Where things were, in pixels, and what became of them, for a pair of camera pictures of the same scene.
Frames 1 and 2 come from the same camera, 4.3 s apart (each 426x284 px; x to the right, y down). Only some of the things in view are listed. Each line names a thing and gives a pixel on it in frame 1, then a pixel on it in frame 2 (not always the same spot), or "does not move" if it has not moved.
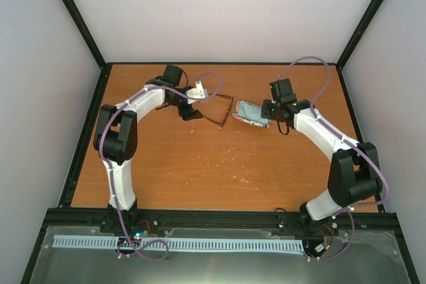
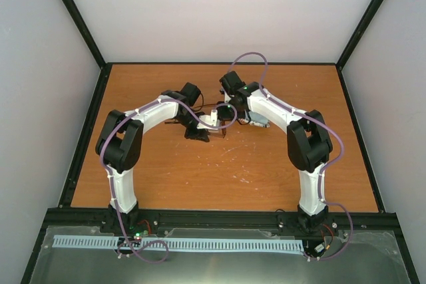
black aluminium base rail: (216, 222) does not move
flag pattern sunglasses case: (250, 114) does not move
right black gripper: (265, 111) to (221, 115)
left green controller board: (138, 234) does not move
